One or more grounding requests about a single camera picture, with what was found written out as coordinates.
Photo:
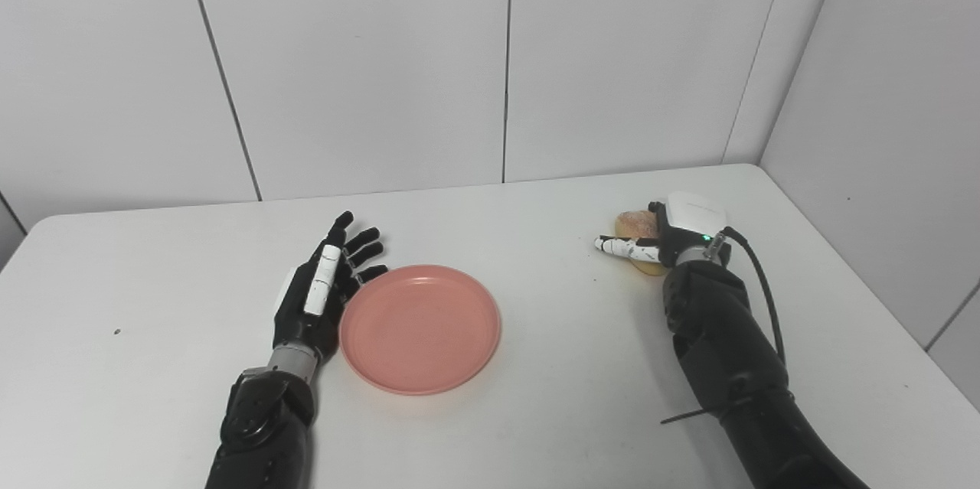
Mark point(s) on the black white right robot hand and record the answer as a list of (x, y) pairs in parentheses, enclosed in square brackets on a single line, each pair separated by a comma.
[(689, 233)]

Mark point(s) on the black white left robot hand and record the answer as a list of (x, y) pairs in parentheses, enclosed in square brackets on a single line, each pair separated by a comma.
[(310, 305)]

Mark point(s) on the golden bread roll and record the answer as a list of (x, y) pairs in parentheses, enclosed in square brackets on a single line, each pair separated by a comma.
[(635, 225)]

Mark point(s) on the pink round plate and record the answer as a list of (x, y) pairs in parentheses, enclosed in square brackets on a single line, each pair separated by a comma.
[(420, 330)]

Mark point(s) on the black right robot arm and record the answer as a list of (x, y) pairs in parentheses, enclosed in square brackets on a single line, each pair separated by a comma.
[(735, 366)]

